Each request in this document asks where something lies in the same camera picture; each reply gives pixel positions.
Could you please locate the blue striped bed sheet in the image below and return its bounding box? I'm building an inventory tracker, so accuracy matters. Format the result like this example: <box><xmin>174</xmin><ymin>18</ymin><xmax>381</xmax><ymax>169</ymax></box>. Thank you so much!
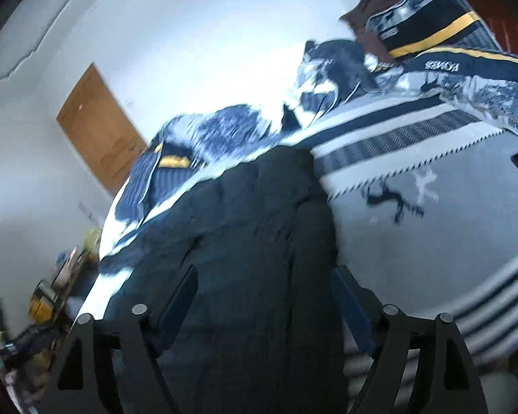
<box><xmin>74</xmin><ymin>90</ymin><xmax>518</xmax><ymax>397</ymax></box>

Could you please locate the brown wooden door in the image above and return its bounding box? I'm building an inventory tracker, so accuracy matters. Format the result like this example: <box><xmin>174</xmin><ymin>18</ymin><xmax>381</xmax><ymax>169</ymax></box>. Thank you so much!
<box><xmin>57</xmin><ymin>65</ymin><xmax>147</xmax><ymax>195</ymax></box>

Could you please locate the cluttered dark side table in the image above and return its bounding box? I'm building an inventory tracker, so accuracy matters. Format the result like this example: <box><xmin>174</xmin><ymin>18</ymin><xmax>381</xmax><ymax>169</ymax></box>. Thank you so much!
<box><xmin>0</xmin><ymin>247</ymin><xmax>98</xmax><ymax>405</ymax></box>

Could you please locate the yellow plastic bag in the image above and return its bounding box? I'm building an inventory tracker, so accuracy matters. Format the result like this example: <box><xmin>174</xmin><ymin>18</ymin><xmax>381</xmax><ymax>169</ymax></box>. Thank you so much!
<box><xmin>83</xmin><ymin>227</ymin><xmax>102</xmax><ymax>260</ymax></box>

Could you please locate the yellow jar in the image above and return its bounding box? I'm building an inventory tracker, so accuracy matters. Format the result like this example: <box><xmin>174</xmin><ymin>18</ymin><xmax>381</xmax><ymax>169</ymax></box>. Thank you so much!
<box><xmin>29</xmin><ymin>279</ymin><xmax>57</xmax><ymax>323</ymax></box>

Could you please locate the lying HOMES pillow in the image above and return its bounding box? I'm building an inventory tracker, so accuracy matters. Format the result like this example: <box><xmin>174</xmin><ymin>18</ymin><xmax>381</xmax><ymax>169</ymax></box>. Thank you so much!
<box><xmin>375</xmin><ymin>46</ymin><xmax>518</xmax><ymax>136</ymax></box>

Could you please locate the upright HOMES pillow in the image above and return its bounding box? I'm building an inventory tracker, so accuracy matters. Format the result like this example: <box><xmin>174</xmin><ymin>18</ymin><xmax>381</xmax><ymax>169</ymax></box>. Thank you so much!
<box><xmin>366</xmin><ymin>0</ymin><xmax>501</xmax><ymax>63</ymax></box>

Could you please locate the rumpled blue white duvet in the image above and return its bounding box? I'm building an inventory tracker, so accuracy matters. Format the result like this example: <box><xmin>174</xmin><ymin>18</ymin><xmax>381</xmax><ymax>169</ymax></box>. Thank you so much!
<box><xmin>113</xmin><ymin>39</ymin><xmax>387</xmax><ymax>224</ymax></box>

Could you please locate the black puffer jacket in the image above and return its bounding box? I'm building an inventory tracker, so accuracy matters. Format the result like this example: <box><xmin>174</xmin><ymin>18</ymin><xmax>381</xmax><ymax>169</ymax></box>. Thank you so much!
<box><xmin>100</xmin><ymin>147</ymin><xmax>348</xmax><ymax>413</ymax></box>

